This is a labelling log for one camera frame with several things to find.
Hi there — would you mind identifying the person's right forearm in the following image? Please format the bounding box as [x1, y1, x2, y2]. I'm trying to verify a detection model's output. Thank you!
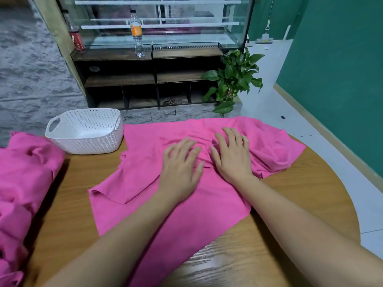
[232, 175, 383, 287]

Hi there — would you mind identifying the glass display case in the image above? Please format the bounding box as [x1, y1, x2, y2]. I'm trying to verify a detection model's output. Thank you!
[56, 0, 256, 53]

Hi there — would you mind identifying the white woven plastic basket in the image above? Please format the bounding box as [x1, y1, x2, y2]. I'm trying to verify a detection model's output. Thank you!
[44, 107, 126, 156]

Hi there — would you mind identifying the pile of pink cloths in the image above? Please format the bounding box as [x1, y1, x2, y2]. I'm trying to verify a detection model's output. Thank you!
[0, 131, 66, 287]

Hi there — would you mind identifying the person's left forearm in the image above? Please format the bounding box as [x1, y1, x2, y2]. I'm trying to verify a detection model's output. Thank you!
[42, 191, 182, 287]

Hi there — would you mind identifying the red label cola bottle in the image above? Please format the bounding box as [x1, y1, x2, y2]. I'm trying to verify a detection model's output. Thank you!
[66, 23, 87, 53]

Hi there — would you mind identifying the person's right hand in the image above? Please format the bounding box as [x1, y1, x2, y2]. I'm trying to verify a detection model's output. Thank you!
[209, 126, 256, 186]

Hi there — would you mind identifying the green potted plant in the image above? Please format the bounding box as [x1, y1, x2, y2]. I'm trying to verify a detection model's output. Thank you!
[200, 47, 266, 115]

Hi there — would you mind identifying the person's left hand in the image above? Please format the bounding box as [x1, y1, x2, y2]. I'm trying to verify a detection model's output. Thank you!
[157, 138, 206, 204]

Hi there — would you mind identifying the clear bottle with orange label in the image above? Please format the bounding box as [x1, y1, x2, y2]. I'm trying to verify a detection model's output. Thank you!
[128, 9, 146, 59]

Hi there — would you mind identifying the white mop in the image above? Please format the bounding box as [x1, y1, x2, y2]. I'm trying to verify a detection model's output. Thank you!
[255, 19, 275, 45]

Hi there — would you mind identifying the pink towel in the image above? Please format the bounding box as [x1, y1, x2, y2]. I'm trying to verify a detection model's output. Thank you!
[88, 115, 308, 287]

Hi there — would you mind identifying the dark wooden shelf cabinet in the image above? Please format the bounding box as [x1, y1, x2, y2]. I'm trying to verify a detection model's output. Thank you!
[70, 45, 241, 112]

